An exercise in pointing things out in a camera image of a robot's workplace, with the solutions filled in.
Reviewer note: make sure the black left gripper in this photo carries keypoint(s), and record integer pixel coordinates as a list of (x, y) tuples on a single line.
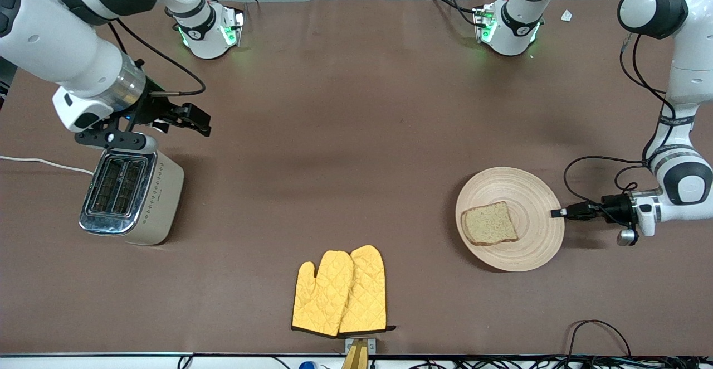
[(614, 209)]

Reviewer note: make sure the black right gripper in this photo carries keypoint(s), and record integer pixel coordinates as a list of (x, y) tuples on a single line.
[(151, 107)]

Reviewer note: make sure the round pale wooden plate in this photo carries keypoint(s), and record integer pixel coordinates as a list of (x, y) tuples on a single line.
[(529, 246)]

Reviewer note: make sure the slice of brown bread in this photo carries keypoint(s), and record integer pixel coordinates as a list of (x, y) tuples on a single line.
[(490, 224)]

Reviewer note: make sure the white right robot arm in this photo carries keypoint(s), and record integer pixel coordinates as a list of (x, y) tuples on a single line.
[(55, 45)]

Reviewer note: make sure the cream and chrome toaster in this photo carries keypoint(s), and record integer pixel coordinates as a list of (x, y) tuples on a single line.
[(161, 202)]

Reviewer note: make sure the small white paper scrap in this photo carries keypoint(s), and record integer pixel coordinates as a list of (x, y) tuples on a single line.
[(566, 15)]

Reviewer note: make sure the yellow quilted oven mitt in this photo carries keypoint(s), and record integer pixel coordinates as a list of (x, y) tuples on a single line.
[(323, 296), (370, 291)]

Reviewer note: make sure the blue round cap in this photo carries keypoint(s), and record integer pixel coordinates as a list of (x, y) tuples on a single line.
[(307, 365)]

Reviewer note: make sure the metal bracket with wooden strut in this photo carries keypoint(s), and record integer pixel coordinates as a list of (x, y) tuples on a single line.
[(356, 358)]

